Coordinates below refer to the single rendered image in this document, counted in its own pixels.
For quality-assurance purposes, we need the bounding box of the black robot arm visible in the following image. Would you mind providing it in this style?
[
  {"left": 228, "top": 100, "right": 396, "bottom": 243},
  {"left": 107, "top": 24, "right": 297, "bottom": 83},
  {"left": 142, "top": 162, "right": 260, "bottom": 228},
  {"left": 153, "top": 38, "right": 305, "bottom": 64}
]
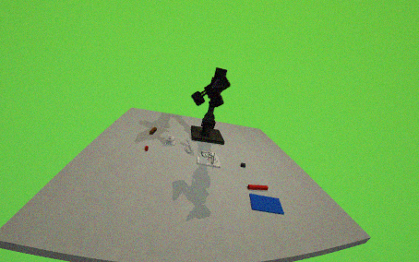
[{"left": 200, "top": 67, "right": 227, "bottom": 137}]

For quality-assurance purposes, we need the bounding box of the blue flat plate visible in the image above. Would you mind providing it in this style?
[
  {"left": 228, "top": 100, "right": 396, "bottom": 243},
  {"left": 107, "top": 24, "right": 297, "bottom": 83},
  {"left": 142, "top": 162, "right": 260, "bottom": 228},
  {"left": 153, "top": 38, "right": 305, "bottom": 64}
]
[{"left": 249, "top": 194, "right": 284, "bottom": 214}]

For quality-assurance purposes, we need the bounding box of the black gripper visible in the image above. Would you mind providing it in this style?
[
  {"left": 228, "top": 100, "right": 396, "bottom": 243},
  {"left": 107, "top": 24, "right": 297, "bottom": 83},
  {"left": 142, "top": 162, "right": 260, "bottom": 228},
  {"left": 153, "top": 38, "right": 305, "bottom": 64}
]
[{"left": 191, "top": 74, "right": 230, "bottom": 106}]

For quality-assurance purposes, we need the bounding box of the red flat bar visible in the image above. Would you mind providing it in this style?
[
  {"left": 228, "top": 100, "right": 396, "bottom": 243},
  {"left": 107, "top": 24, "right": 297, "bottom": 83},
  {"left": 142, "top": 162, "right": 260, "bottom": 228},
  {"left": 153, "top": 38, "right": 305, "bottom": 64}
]
[{"left": 247, "top": 185, "right": 268, "bottom": 190}]

